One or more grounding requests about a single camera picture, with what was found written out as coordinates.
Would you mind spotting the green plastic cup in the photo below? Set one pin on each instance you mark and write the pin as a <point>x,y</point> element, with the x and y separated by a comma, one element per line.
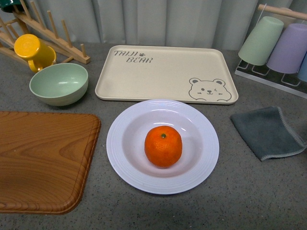
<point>261,41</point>

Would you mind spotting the yellow mug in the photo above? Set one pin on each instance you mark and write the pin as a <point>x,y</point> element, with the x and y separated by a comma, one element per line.
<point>35,52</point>

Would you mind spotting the dark green mug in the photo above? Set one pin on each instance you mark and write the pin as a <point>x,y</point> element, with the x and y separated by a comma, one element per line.
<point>8,5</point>

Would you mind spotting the purple plastic cup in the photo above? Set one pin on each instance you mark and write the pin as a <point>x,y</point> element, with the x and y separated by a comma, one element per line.
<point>290,50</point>

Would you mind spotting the blue plastic cup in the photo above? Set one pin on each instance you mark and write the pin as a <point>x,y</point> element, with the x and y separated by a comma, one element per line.
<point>302,74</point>

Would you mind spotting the orange fruit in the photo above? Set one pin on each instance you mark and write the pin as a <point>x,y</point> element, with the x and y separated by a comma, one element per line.
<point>163,146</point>

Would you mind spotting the wooden dish rack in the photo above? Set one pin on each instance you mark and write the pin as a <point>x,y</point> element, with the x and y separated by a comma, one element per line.
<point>28,17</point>

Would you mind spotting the beige bear tray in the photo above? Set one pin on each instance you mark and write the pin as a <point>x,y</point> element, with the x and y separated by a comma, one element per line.
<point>190,75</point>

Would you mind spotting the wooden cutting board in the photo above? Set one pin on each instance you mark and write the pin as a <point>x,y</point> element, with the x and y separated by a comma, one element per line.
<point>45,159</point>

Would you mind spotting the white wire cup rack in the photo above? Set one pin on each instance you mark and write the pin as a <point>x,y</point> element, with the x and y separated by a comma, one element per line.
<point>286,82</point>

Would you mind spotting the white round plate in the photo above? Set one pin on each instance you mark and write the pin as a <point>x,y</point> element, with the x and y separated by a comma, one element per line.
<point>125,147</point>

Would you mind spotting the grey folded cloth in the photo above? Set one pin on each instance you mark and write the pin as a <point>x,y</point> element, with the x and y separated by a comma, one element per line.
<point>267,133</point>

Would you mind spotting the green bowl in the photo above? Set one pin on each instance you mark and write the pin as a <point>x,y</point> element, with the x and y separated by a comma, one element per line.
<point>60,84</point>

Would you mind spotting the grey curtain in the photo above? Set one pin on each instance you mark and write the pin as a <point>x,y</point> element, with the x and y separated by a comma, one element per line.
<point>218,24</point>

